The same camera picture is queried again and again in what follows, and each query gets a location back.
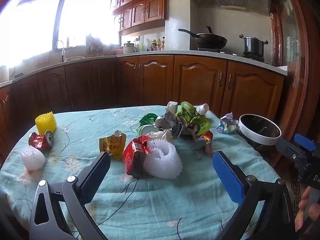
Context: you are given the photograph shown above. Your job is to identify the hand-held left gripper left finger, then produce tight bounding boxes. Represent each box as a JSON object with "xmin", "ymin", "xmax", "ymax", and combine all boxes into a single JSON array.
[{"xmin": 29, "ymin": 151, "xmax": 112, "ymax": 240}]

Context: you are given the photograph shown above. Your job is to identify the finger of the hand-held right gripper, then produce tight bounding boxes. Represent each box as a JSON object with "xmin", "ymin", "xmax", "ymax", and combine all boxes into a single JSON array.
[
  {"xmin": 294, "ymin": 134, "xmax": 318, "ymax": 153},
  {"xmin": 275, "ymin": 137, "xmax": 305, "ymax": 161}
]

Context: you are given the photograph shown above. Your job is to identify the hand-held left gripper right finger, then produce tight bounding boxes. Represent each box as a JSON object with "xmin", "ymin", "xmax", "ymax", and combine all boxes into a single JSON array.
[{"xmin": 212, "ymin": 151, "xmax": 297, "ymax": 240}]

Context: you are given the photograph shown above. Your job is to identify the white rimmed trash bin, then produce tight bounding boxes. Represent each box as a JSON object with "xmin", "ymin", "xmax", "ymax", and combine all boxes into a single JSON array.
[{"xmin": 237, "ymin": 114, "xmax": 282, "ymax": 153}]

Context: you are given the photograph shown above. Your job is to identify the green and silver can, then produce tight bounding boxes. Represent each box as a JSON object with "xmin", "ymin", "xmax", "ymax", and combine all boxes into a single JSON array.
[{"xmin": 136, "ymin": 113, "xmax": 159, "ymax": 137}]

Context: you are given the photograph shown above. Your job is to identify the person's right hand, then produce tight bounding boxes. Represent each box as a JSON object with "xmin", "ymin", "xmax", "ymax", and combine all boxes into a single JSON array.
[{"xmin": 294, "ymin": 187, "xmax": 312, "ymax": 232}]

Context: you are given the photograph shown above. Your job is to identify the yellow snack wrapper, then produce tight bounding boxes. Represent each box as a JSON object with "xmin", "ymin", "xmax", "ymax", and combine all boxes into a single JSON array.
[{"xmin": 99, "ymin": 130, "xmax": 127, "ymax": 160}]

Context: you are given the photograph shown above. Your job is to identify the red snack wrapper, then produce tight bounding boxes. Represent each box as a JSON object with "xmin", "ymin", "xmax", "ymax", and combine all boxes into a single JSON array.
[{"xmin": 122, "ymin": 135, "xmax": 152, "ymax": 178}]

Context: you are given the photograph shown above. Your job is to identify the orange red wrapper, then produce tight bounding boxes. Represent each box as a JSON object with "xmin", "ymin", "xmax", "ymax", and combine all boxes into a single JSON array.
[{"xmin": 191, "ymin": 130, "xmax": 214, "ymax": 158}]

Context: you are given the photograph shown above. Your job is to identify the crumpled iridescent wrapper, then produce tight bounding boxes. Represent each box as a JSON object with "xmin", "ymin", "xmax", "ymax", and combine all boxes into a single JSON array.
[{"xmin": 216, "ymin": 112, "xmax": 239, "ymax": 134}]

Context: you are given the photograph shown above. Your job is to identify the open white foam fruit net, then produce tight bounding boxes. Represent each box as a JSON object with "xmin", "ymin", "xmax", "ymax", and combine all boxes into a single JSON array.
[{"xmin": 144, "ymin": 132, "xmax": 182, "ymax": 180}]

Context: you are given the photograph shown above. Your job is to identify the light blue floral tablecloth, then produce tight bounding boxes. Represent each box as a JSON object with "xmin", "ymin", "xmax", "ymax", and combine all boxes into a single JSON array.
[{"xmin": 0, "ymin": 105, "xmax": 280, "ymax": 240}]

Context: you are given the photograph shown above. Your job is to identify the crushed red can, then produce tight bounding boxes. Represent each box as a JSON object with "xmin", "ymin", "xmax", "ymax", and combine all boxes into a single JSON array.
[{"xmin": 28, "ymin": 130, "xmax": 55, "ymax": 152}]

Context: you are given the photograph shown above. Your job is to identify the green drink pouch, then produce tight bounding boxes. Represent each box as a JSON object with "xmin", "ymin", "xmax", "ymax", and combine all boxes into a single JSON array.
[{"xmin": 176, "ymin": 102, "xmax": 212, "ymax": 138}]

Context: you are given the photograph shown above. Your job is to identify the balled white foam fruit net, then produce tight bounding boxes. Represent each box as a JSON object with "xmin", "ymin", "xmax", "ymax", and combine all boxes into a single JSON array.
[{"xmin": 20, "ymin": 146, "xmax": 46, "ymax": 168}]

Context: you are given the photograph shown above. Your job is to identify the yellow foam fruit net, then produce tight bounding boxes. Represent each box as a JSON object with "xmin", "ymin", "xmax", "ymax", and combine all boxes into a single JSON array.
[{"xmin": 35, "ymin": 110, "xmax": 57, "ymax": 135}]

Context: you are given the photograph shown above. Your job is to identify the crumpled beige wrapper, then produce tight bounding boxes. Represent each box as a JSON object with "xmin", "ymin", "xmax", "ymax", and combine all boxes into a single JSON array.
[{"xmin": 147, "ymin": 129, "xmax": 174, "ymax": 143}]

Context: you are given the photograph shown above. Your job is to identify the translucent plastic scrap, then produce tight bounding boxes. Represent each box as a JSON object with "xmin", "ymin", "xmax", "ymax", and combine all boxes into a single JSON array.
[{"xmin": 18, "ymin": 167, "xmax": 42, "ymax": 187}]

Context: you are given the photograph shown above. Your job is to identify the crumpled silver pouch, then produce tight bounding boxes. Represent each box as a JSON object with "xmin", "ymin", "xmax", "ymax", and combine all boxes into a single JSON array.
[{"xmin": 154, "ymin": 101, "xmax": 185, "ymax": 138}]

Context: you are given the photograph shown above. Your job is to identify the black gas stove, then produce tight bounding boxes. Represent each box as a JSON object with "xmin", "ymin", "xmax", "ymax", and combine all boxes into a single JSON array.
[{"xmin": 191, "ymin": 45, "xmax": 266, "ymax": 62}]

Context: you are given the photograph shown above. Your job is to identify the wooden base cabinets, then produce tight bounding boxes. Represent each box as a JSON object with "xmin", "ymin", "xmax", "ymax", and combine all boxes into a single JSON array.
[{"xmin": 0, "ymin": 54, "xmax": 285, "ymax": 120}]

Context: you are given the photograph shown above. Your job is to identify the wooden framed glass door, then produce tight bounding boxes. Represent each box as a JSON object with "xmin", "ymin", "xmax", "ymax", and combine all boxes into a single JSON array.
[{"xmin": 269, "ymin": 0, "xmax": 320, "ymax": 160}]

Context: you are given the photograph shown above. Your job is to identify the dark steel pot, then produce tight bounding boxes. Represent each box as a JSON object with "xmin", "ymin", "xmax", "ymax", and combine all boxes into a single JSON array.
[{"xmin": 239, "ymin": 34, "xmax": 269, "ymax": 58}]

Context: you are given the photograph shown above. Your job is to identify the chrome faucet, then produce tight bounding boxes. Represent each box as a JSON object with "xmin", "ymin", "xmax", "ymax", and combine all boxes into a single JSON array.
[{"xmin": 55, "ymin": 40, "xmax": 67, "ymax": 63}]

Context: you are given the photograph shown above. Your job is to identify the utensil rack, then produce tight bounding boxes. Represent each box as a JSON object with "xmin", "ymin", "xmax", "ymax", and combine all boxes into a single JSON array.
[{"xmin": 86, "ymin": 34, "xmax": 105, "ymax": 56}]

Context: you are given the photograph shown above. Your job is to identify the white electric cooker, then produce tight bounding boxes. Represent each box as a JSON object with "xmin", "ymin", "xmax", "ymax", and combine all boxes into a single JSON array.
[{"xmin": 123, "ymin": 41, "xmax": 137, "ymax": 54}]

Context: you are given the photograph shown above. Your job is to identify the speckled kitchen countertop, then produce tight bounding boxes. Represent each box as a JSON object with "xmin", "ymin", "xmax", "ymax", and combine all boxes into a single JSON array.
[{"xmin": 0, "ymin": 49, "xmax": 288, "ymax": 88}]

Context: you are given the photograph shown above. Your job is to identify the black wok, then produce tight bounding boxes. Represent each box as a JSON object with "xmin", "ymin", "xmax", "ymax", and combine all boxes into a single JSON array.
[{"xmin": 178, "ymin": 26, "xmax": 228, "ymax": 50}]

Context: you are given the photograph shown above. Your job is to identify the kitchen window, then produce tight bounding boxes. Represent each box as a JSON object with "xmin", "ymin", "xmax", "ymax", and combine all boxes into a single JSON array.
[{"xmin": 0, "ymin": 0, "xmax": 121, "ymax": 68}]

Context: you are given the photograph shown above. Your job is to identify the wooden wall cabinets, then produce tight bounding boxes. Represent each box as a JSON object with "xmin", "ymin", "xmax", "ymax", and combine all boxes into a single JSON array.
[{"xmin": 107, "ymin": 0, "xmax": 186, "ymax": 37}]

